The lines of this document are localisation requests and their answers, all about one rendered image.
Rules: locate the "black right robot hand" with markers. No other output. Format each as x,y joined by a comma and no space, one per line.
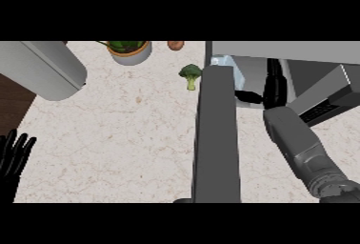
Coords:
277,89

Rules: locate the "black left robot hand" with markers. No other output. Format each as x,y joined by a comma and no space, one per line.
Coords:
11,165

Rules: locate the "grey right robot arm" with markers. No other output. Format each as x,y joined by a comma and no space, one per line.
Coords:
300,149

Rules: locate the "pale blue milk carton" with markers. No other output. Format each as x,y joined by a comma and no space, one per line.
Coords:
238,76

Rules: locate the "grey microwave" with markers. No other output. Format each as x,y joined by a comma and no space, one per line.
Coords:
291,51

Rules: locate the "green broccoli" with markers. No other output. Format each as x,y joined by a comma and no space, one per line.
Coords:
191,72

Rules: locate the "brown bread roll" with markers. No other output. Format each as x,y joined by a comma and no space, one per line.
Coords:
175,44

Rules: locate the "grey rounded appliance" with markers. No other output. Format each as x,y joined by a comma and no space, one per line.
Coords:
38,68

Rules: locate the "potted plant in white pot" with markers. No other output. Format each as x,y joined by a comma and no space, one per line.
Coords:
132,54

